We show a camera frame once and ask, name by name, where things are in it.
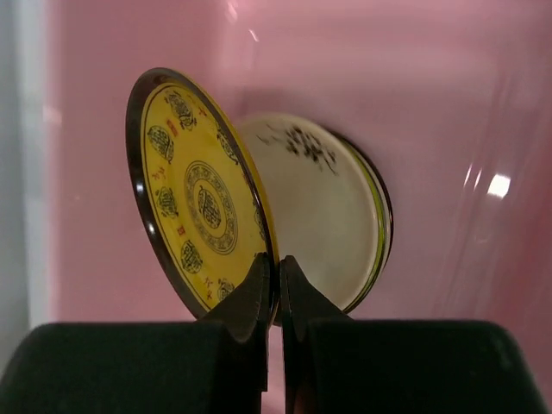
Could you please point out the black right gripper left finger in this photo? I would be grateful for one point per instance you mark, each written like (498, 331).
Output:
(217, 364)

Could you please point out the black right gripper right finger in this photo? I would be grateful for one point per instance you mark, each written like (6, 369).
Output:
(335, 364)

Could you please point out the cream plate with black spot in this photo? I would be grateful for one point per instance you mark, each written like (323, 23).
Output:
(322, 206)

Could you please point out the pink plastic bin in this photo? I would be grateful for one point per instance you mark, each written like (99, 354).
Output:
(451, 100)

